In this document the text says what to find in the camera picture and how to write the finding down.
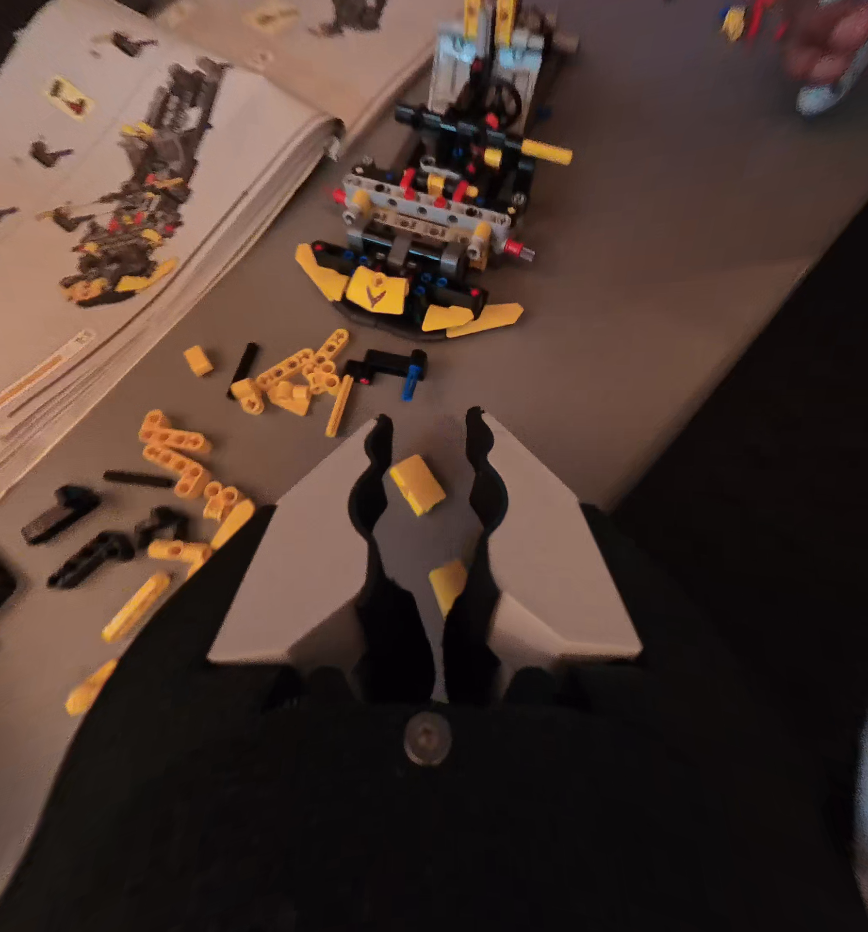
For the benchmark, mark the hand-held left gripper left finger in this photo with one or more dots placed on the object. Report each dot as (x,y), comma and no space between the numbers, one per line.
(295,582)

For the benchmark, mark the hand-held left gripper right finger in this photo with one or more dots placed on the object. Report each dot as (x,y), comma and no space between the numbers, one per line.
(557,582)

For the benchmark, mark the yellow lego axle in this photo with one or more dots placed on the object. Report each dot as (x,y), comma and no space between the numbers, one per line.
(339,405)

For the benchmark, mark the black lego connector blue pin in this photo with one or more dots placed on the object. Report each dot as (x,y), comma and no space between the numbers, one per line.
(390,364)

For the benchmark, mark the black lego angled connector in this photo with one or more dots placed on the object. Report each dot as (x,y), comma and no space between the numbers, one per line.
(59,515)
(161,526)
(88,560)

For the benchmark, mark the pile of yellow lego pieces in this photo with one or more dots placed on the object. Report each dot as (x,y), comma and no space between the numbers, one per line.
(179,451)

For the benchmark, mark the black lego axle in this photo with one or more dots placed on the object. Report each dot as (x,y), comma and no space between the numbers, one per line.
(243,370)
(139,478)

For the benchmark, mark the lego car chassis model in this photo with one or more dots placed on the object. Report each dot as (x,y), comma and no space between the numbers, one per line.
(441,182)

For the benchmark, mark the person's right hand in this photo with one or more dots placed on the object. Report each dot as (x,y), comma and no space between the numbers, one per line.
(819,44)

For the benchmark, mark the scatter of red blue pins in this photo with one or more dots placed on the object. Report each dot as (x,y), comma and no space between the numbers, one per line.
(750,18)

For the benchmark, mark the black dimpled pad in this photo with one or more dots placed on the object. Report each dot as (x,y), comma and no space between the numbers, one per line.
(768,473)

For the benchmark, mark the open instruction booklet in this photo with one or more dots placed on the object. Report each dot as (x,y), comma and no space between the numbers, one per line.
(150,182)

